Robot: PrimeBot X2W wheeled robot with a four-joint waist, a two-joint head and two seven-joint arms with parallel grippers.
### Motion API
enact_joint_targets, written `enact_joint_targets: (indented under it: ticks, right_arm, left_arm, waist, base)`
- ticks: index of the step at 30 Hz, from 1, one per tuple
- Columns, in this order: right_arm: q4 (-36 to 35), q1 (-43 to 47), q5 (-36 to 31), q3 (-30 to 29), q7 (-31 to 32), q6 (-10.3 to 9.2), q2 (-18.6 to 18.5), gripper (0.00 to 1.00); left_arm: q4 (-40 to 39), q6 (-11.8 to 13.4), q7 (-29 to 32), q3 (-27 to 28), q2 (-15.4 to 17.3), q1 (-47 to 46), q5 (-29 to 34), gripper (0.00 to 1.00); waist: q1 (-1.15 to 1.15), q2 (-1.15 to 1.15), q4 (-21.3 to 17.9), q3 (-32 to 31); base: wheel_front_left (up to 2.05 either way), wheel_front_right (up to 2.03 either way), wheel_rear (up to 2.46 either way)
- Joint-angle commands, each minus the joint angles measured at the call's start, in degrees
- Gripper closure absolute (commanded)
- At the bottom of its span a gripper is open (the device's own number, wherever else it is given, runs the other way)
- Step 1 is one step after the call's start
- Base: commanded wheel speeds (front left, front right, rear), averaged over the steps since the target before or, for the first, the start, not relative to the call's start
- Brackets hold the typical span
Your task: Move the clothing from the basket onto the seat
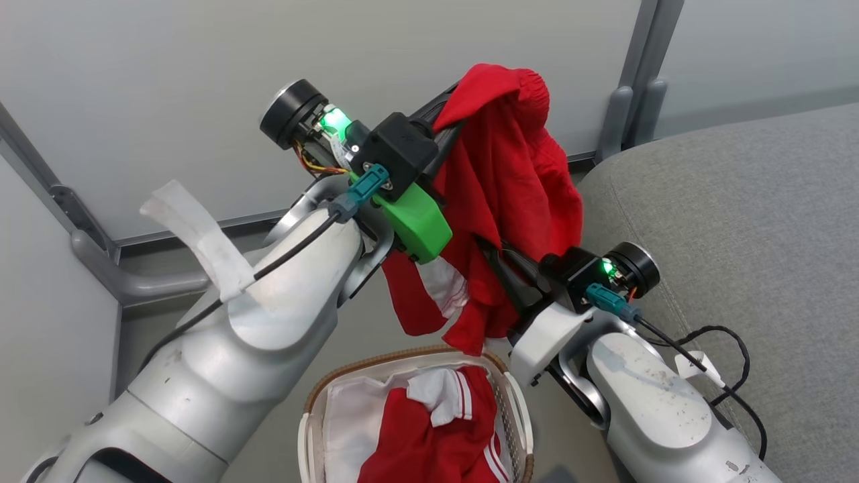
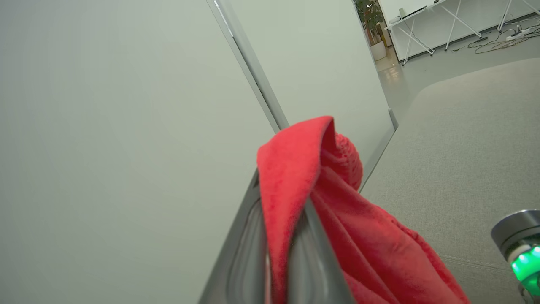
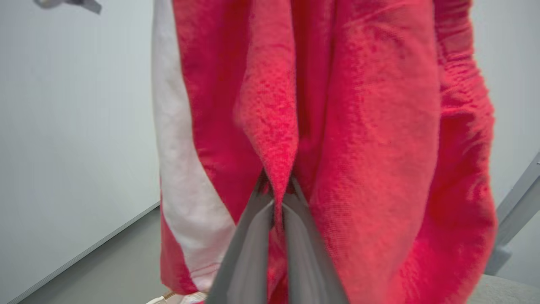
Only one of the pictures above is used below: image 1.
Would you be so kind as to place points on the white tape strip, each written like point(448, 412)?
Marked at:
point(201, 235)

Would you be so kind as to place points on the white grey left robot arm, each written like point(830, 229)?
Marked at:
point(221, 376)

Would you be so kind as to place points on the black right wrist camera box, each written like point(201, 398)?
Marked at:
point(570, 275)

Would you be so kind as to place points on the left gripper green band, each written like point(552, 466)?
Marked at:
point(419, 221)

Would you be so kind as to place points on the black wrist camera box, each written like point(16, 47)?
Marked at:
point(396, 151)
point(570, 275)

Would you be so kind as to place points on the grey fabric sofa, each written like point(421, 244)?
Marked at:
point(738, 215)

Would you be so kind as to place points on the white wicker laundry basket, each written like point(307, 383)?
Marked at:
point(518, 416)

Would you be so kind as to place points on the red garment with white stripes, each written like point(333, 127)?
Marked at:
point(416, 443)

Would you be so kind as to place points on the grey partition post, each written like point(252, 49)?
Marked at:
point(100, 268)
point(637, 67)

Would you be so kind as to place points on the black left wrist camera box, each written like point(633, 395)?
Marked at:
point(396, 151)

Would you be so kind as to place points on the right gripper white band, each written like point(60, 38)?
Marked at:
point(547, 342)

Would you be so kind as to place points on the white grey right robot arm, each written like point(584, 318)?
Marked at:
point(658, 402)

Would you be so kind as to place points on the small white tape piece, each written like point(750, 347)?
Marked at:
point(691, 365)

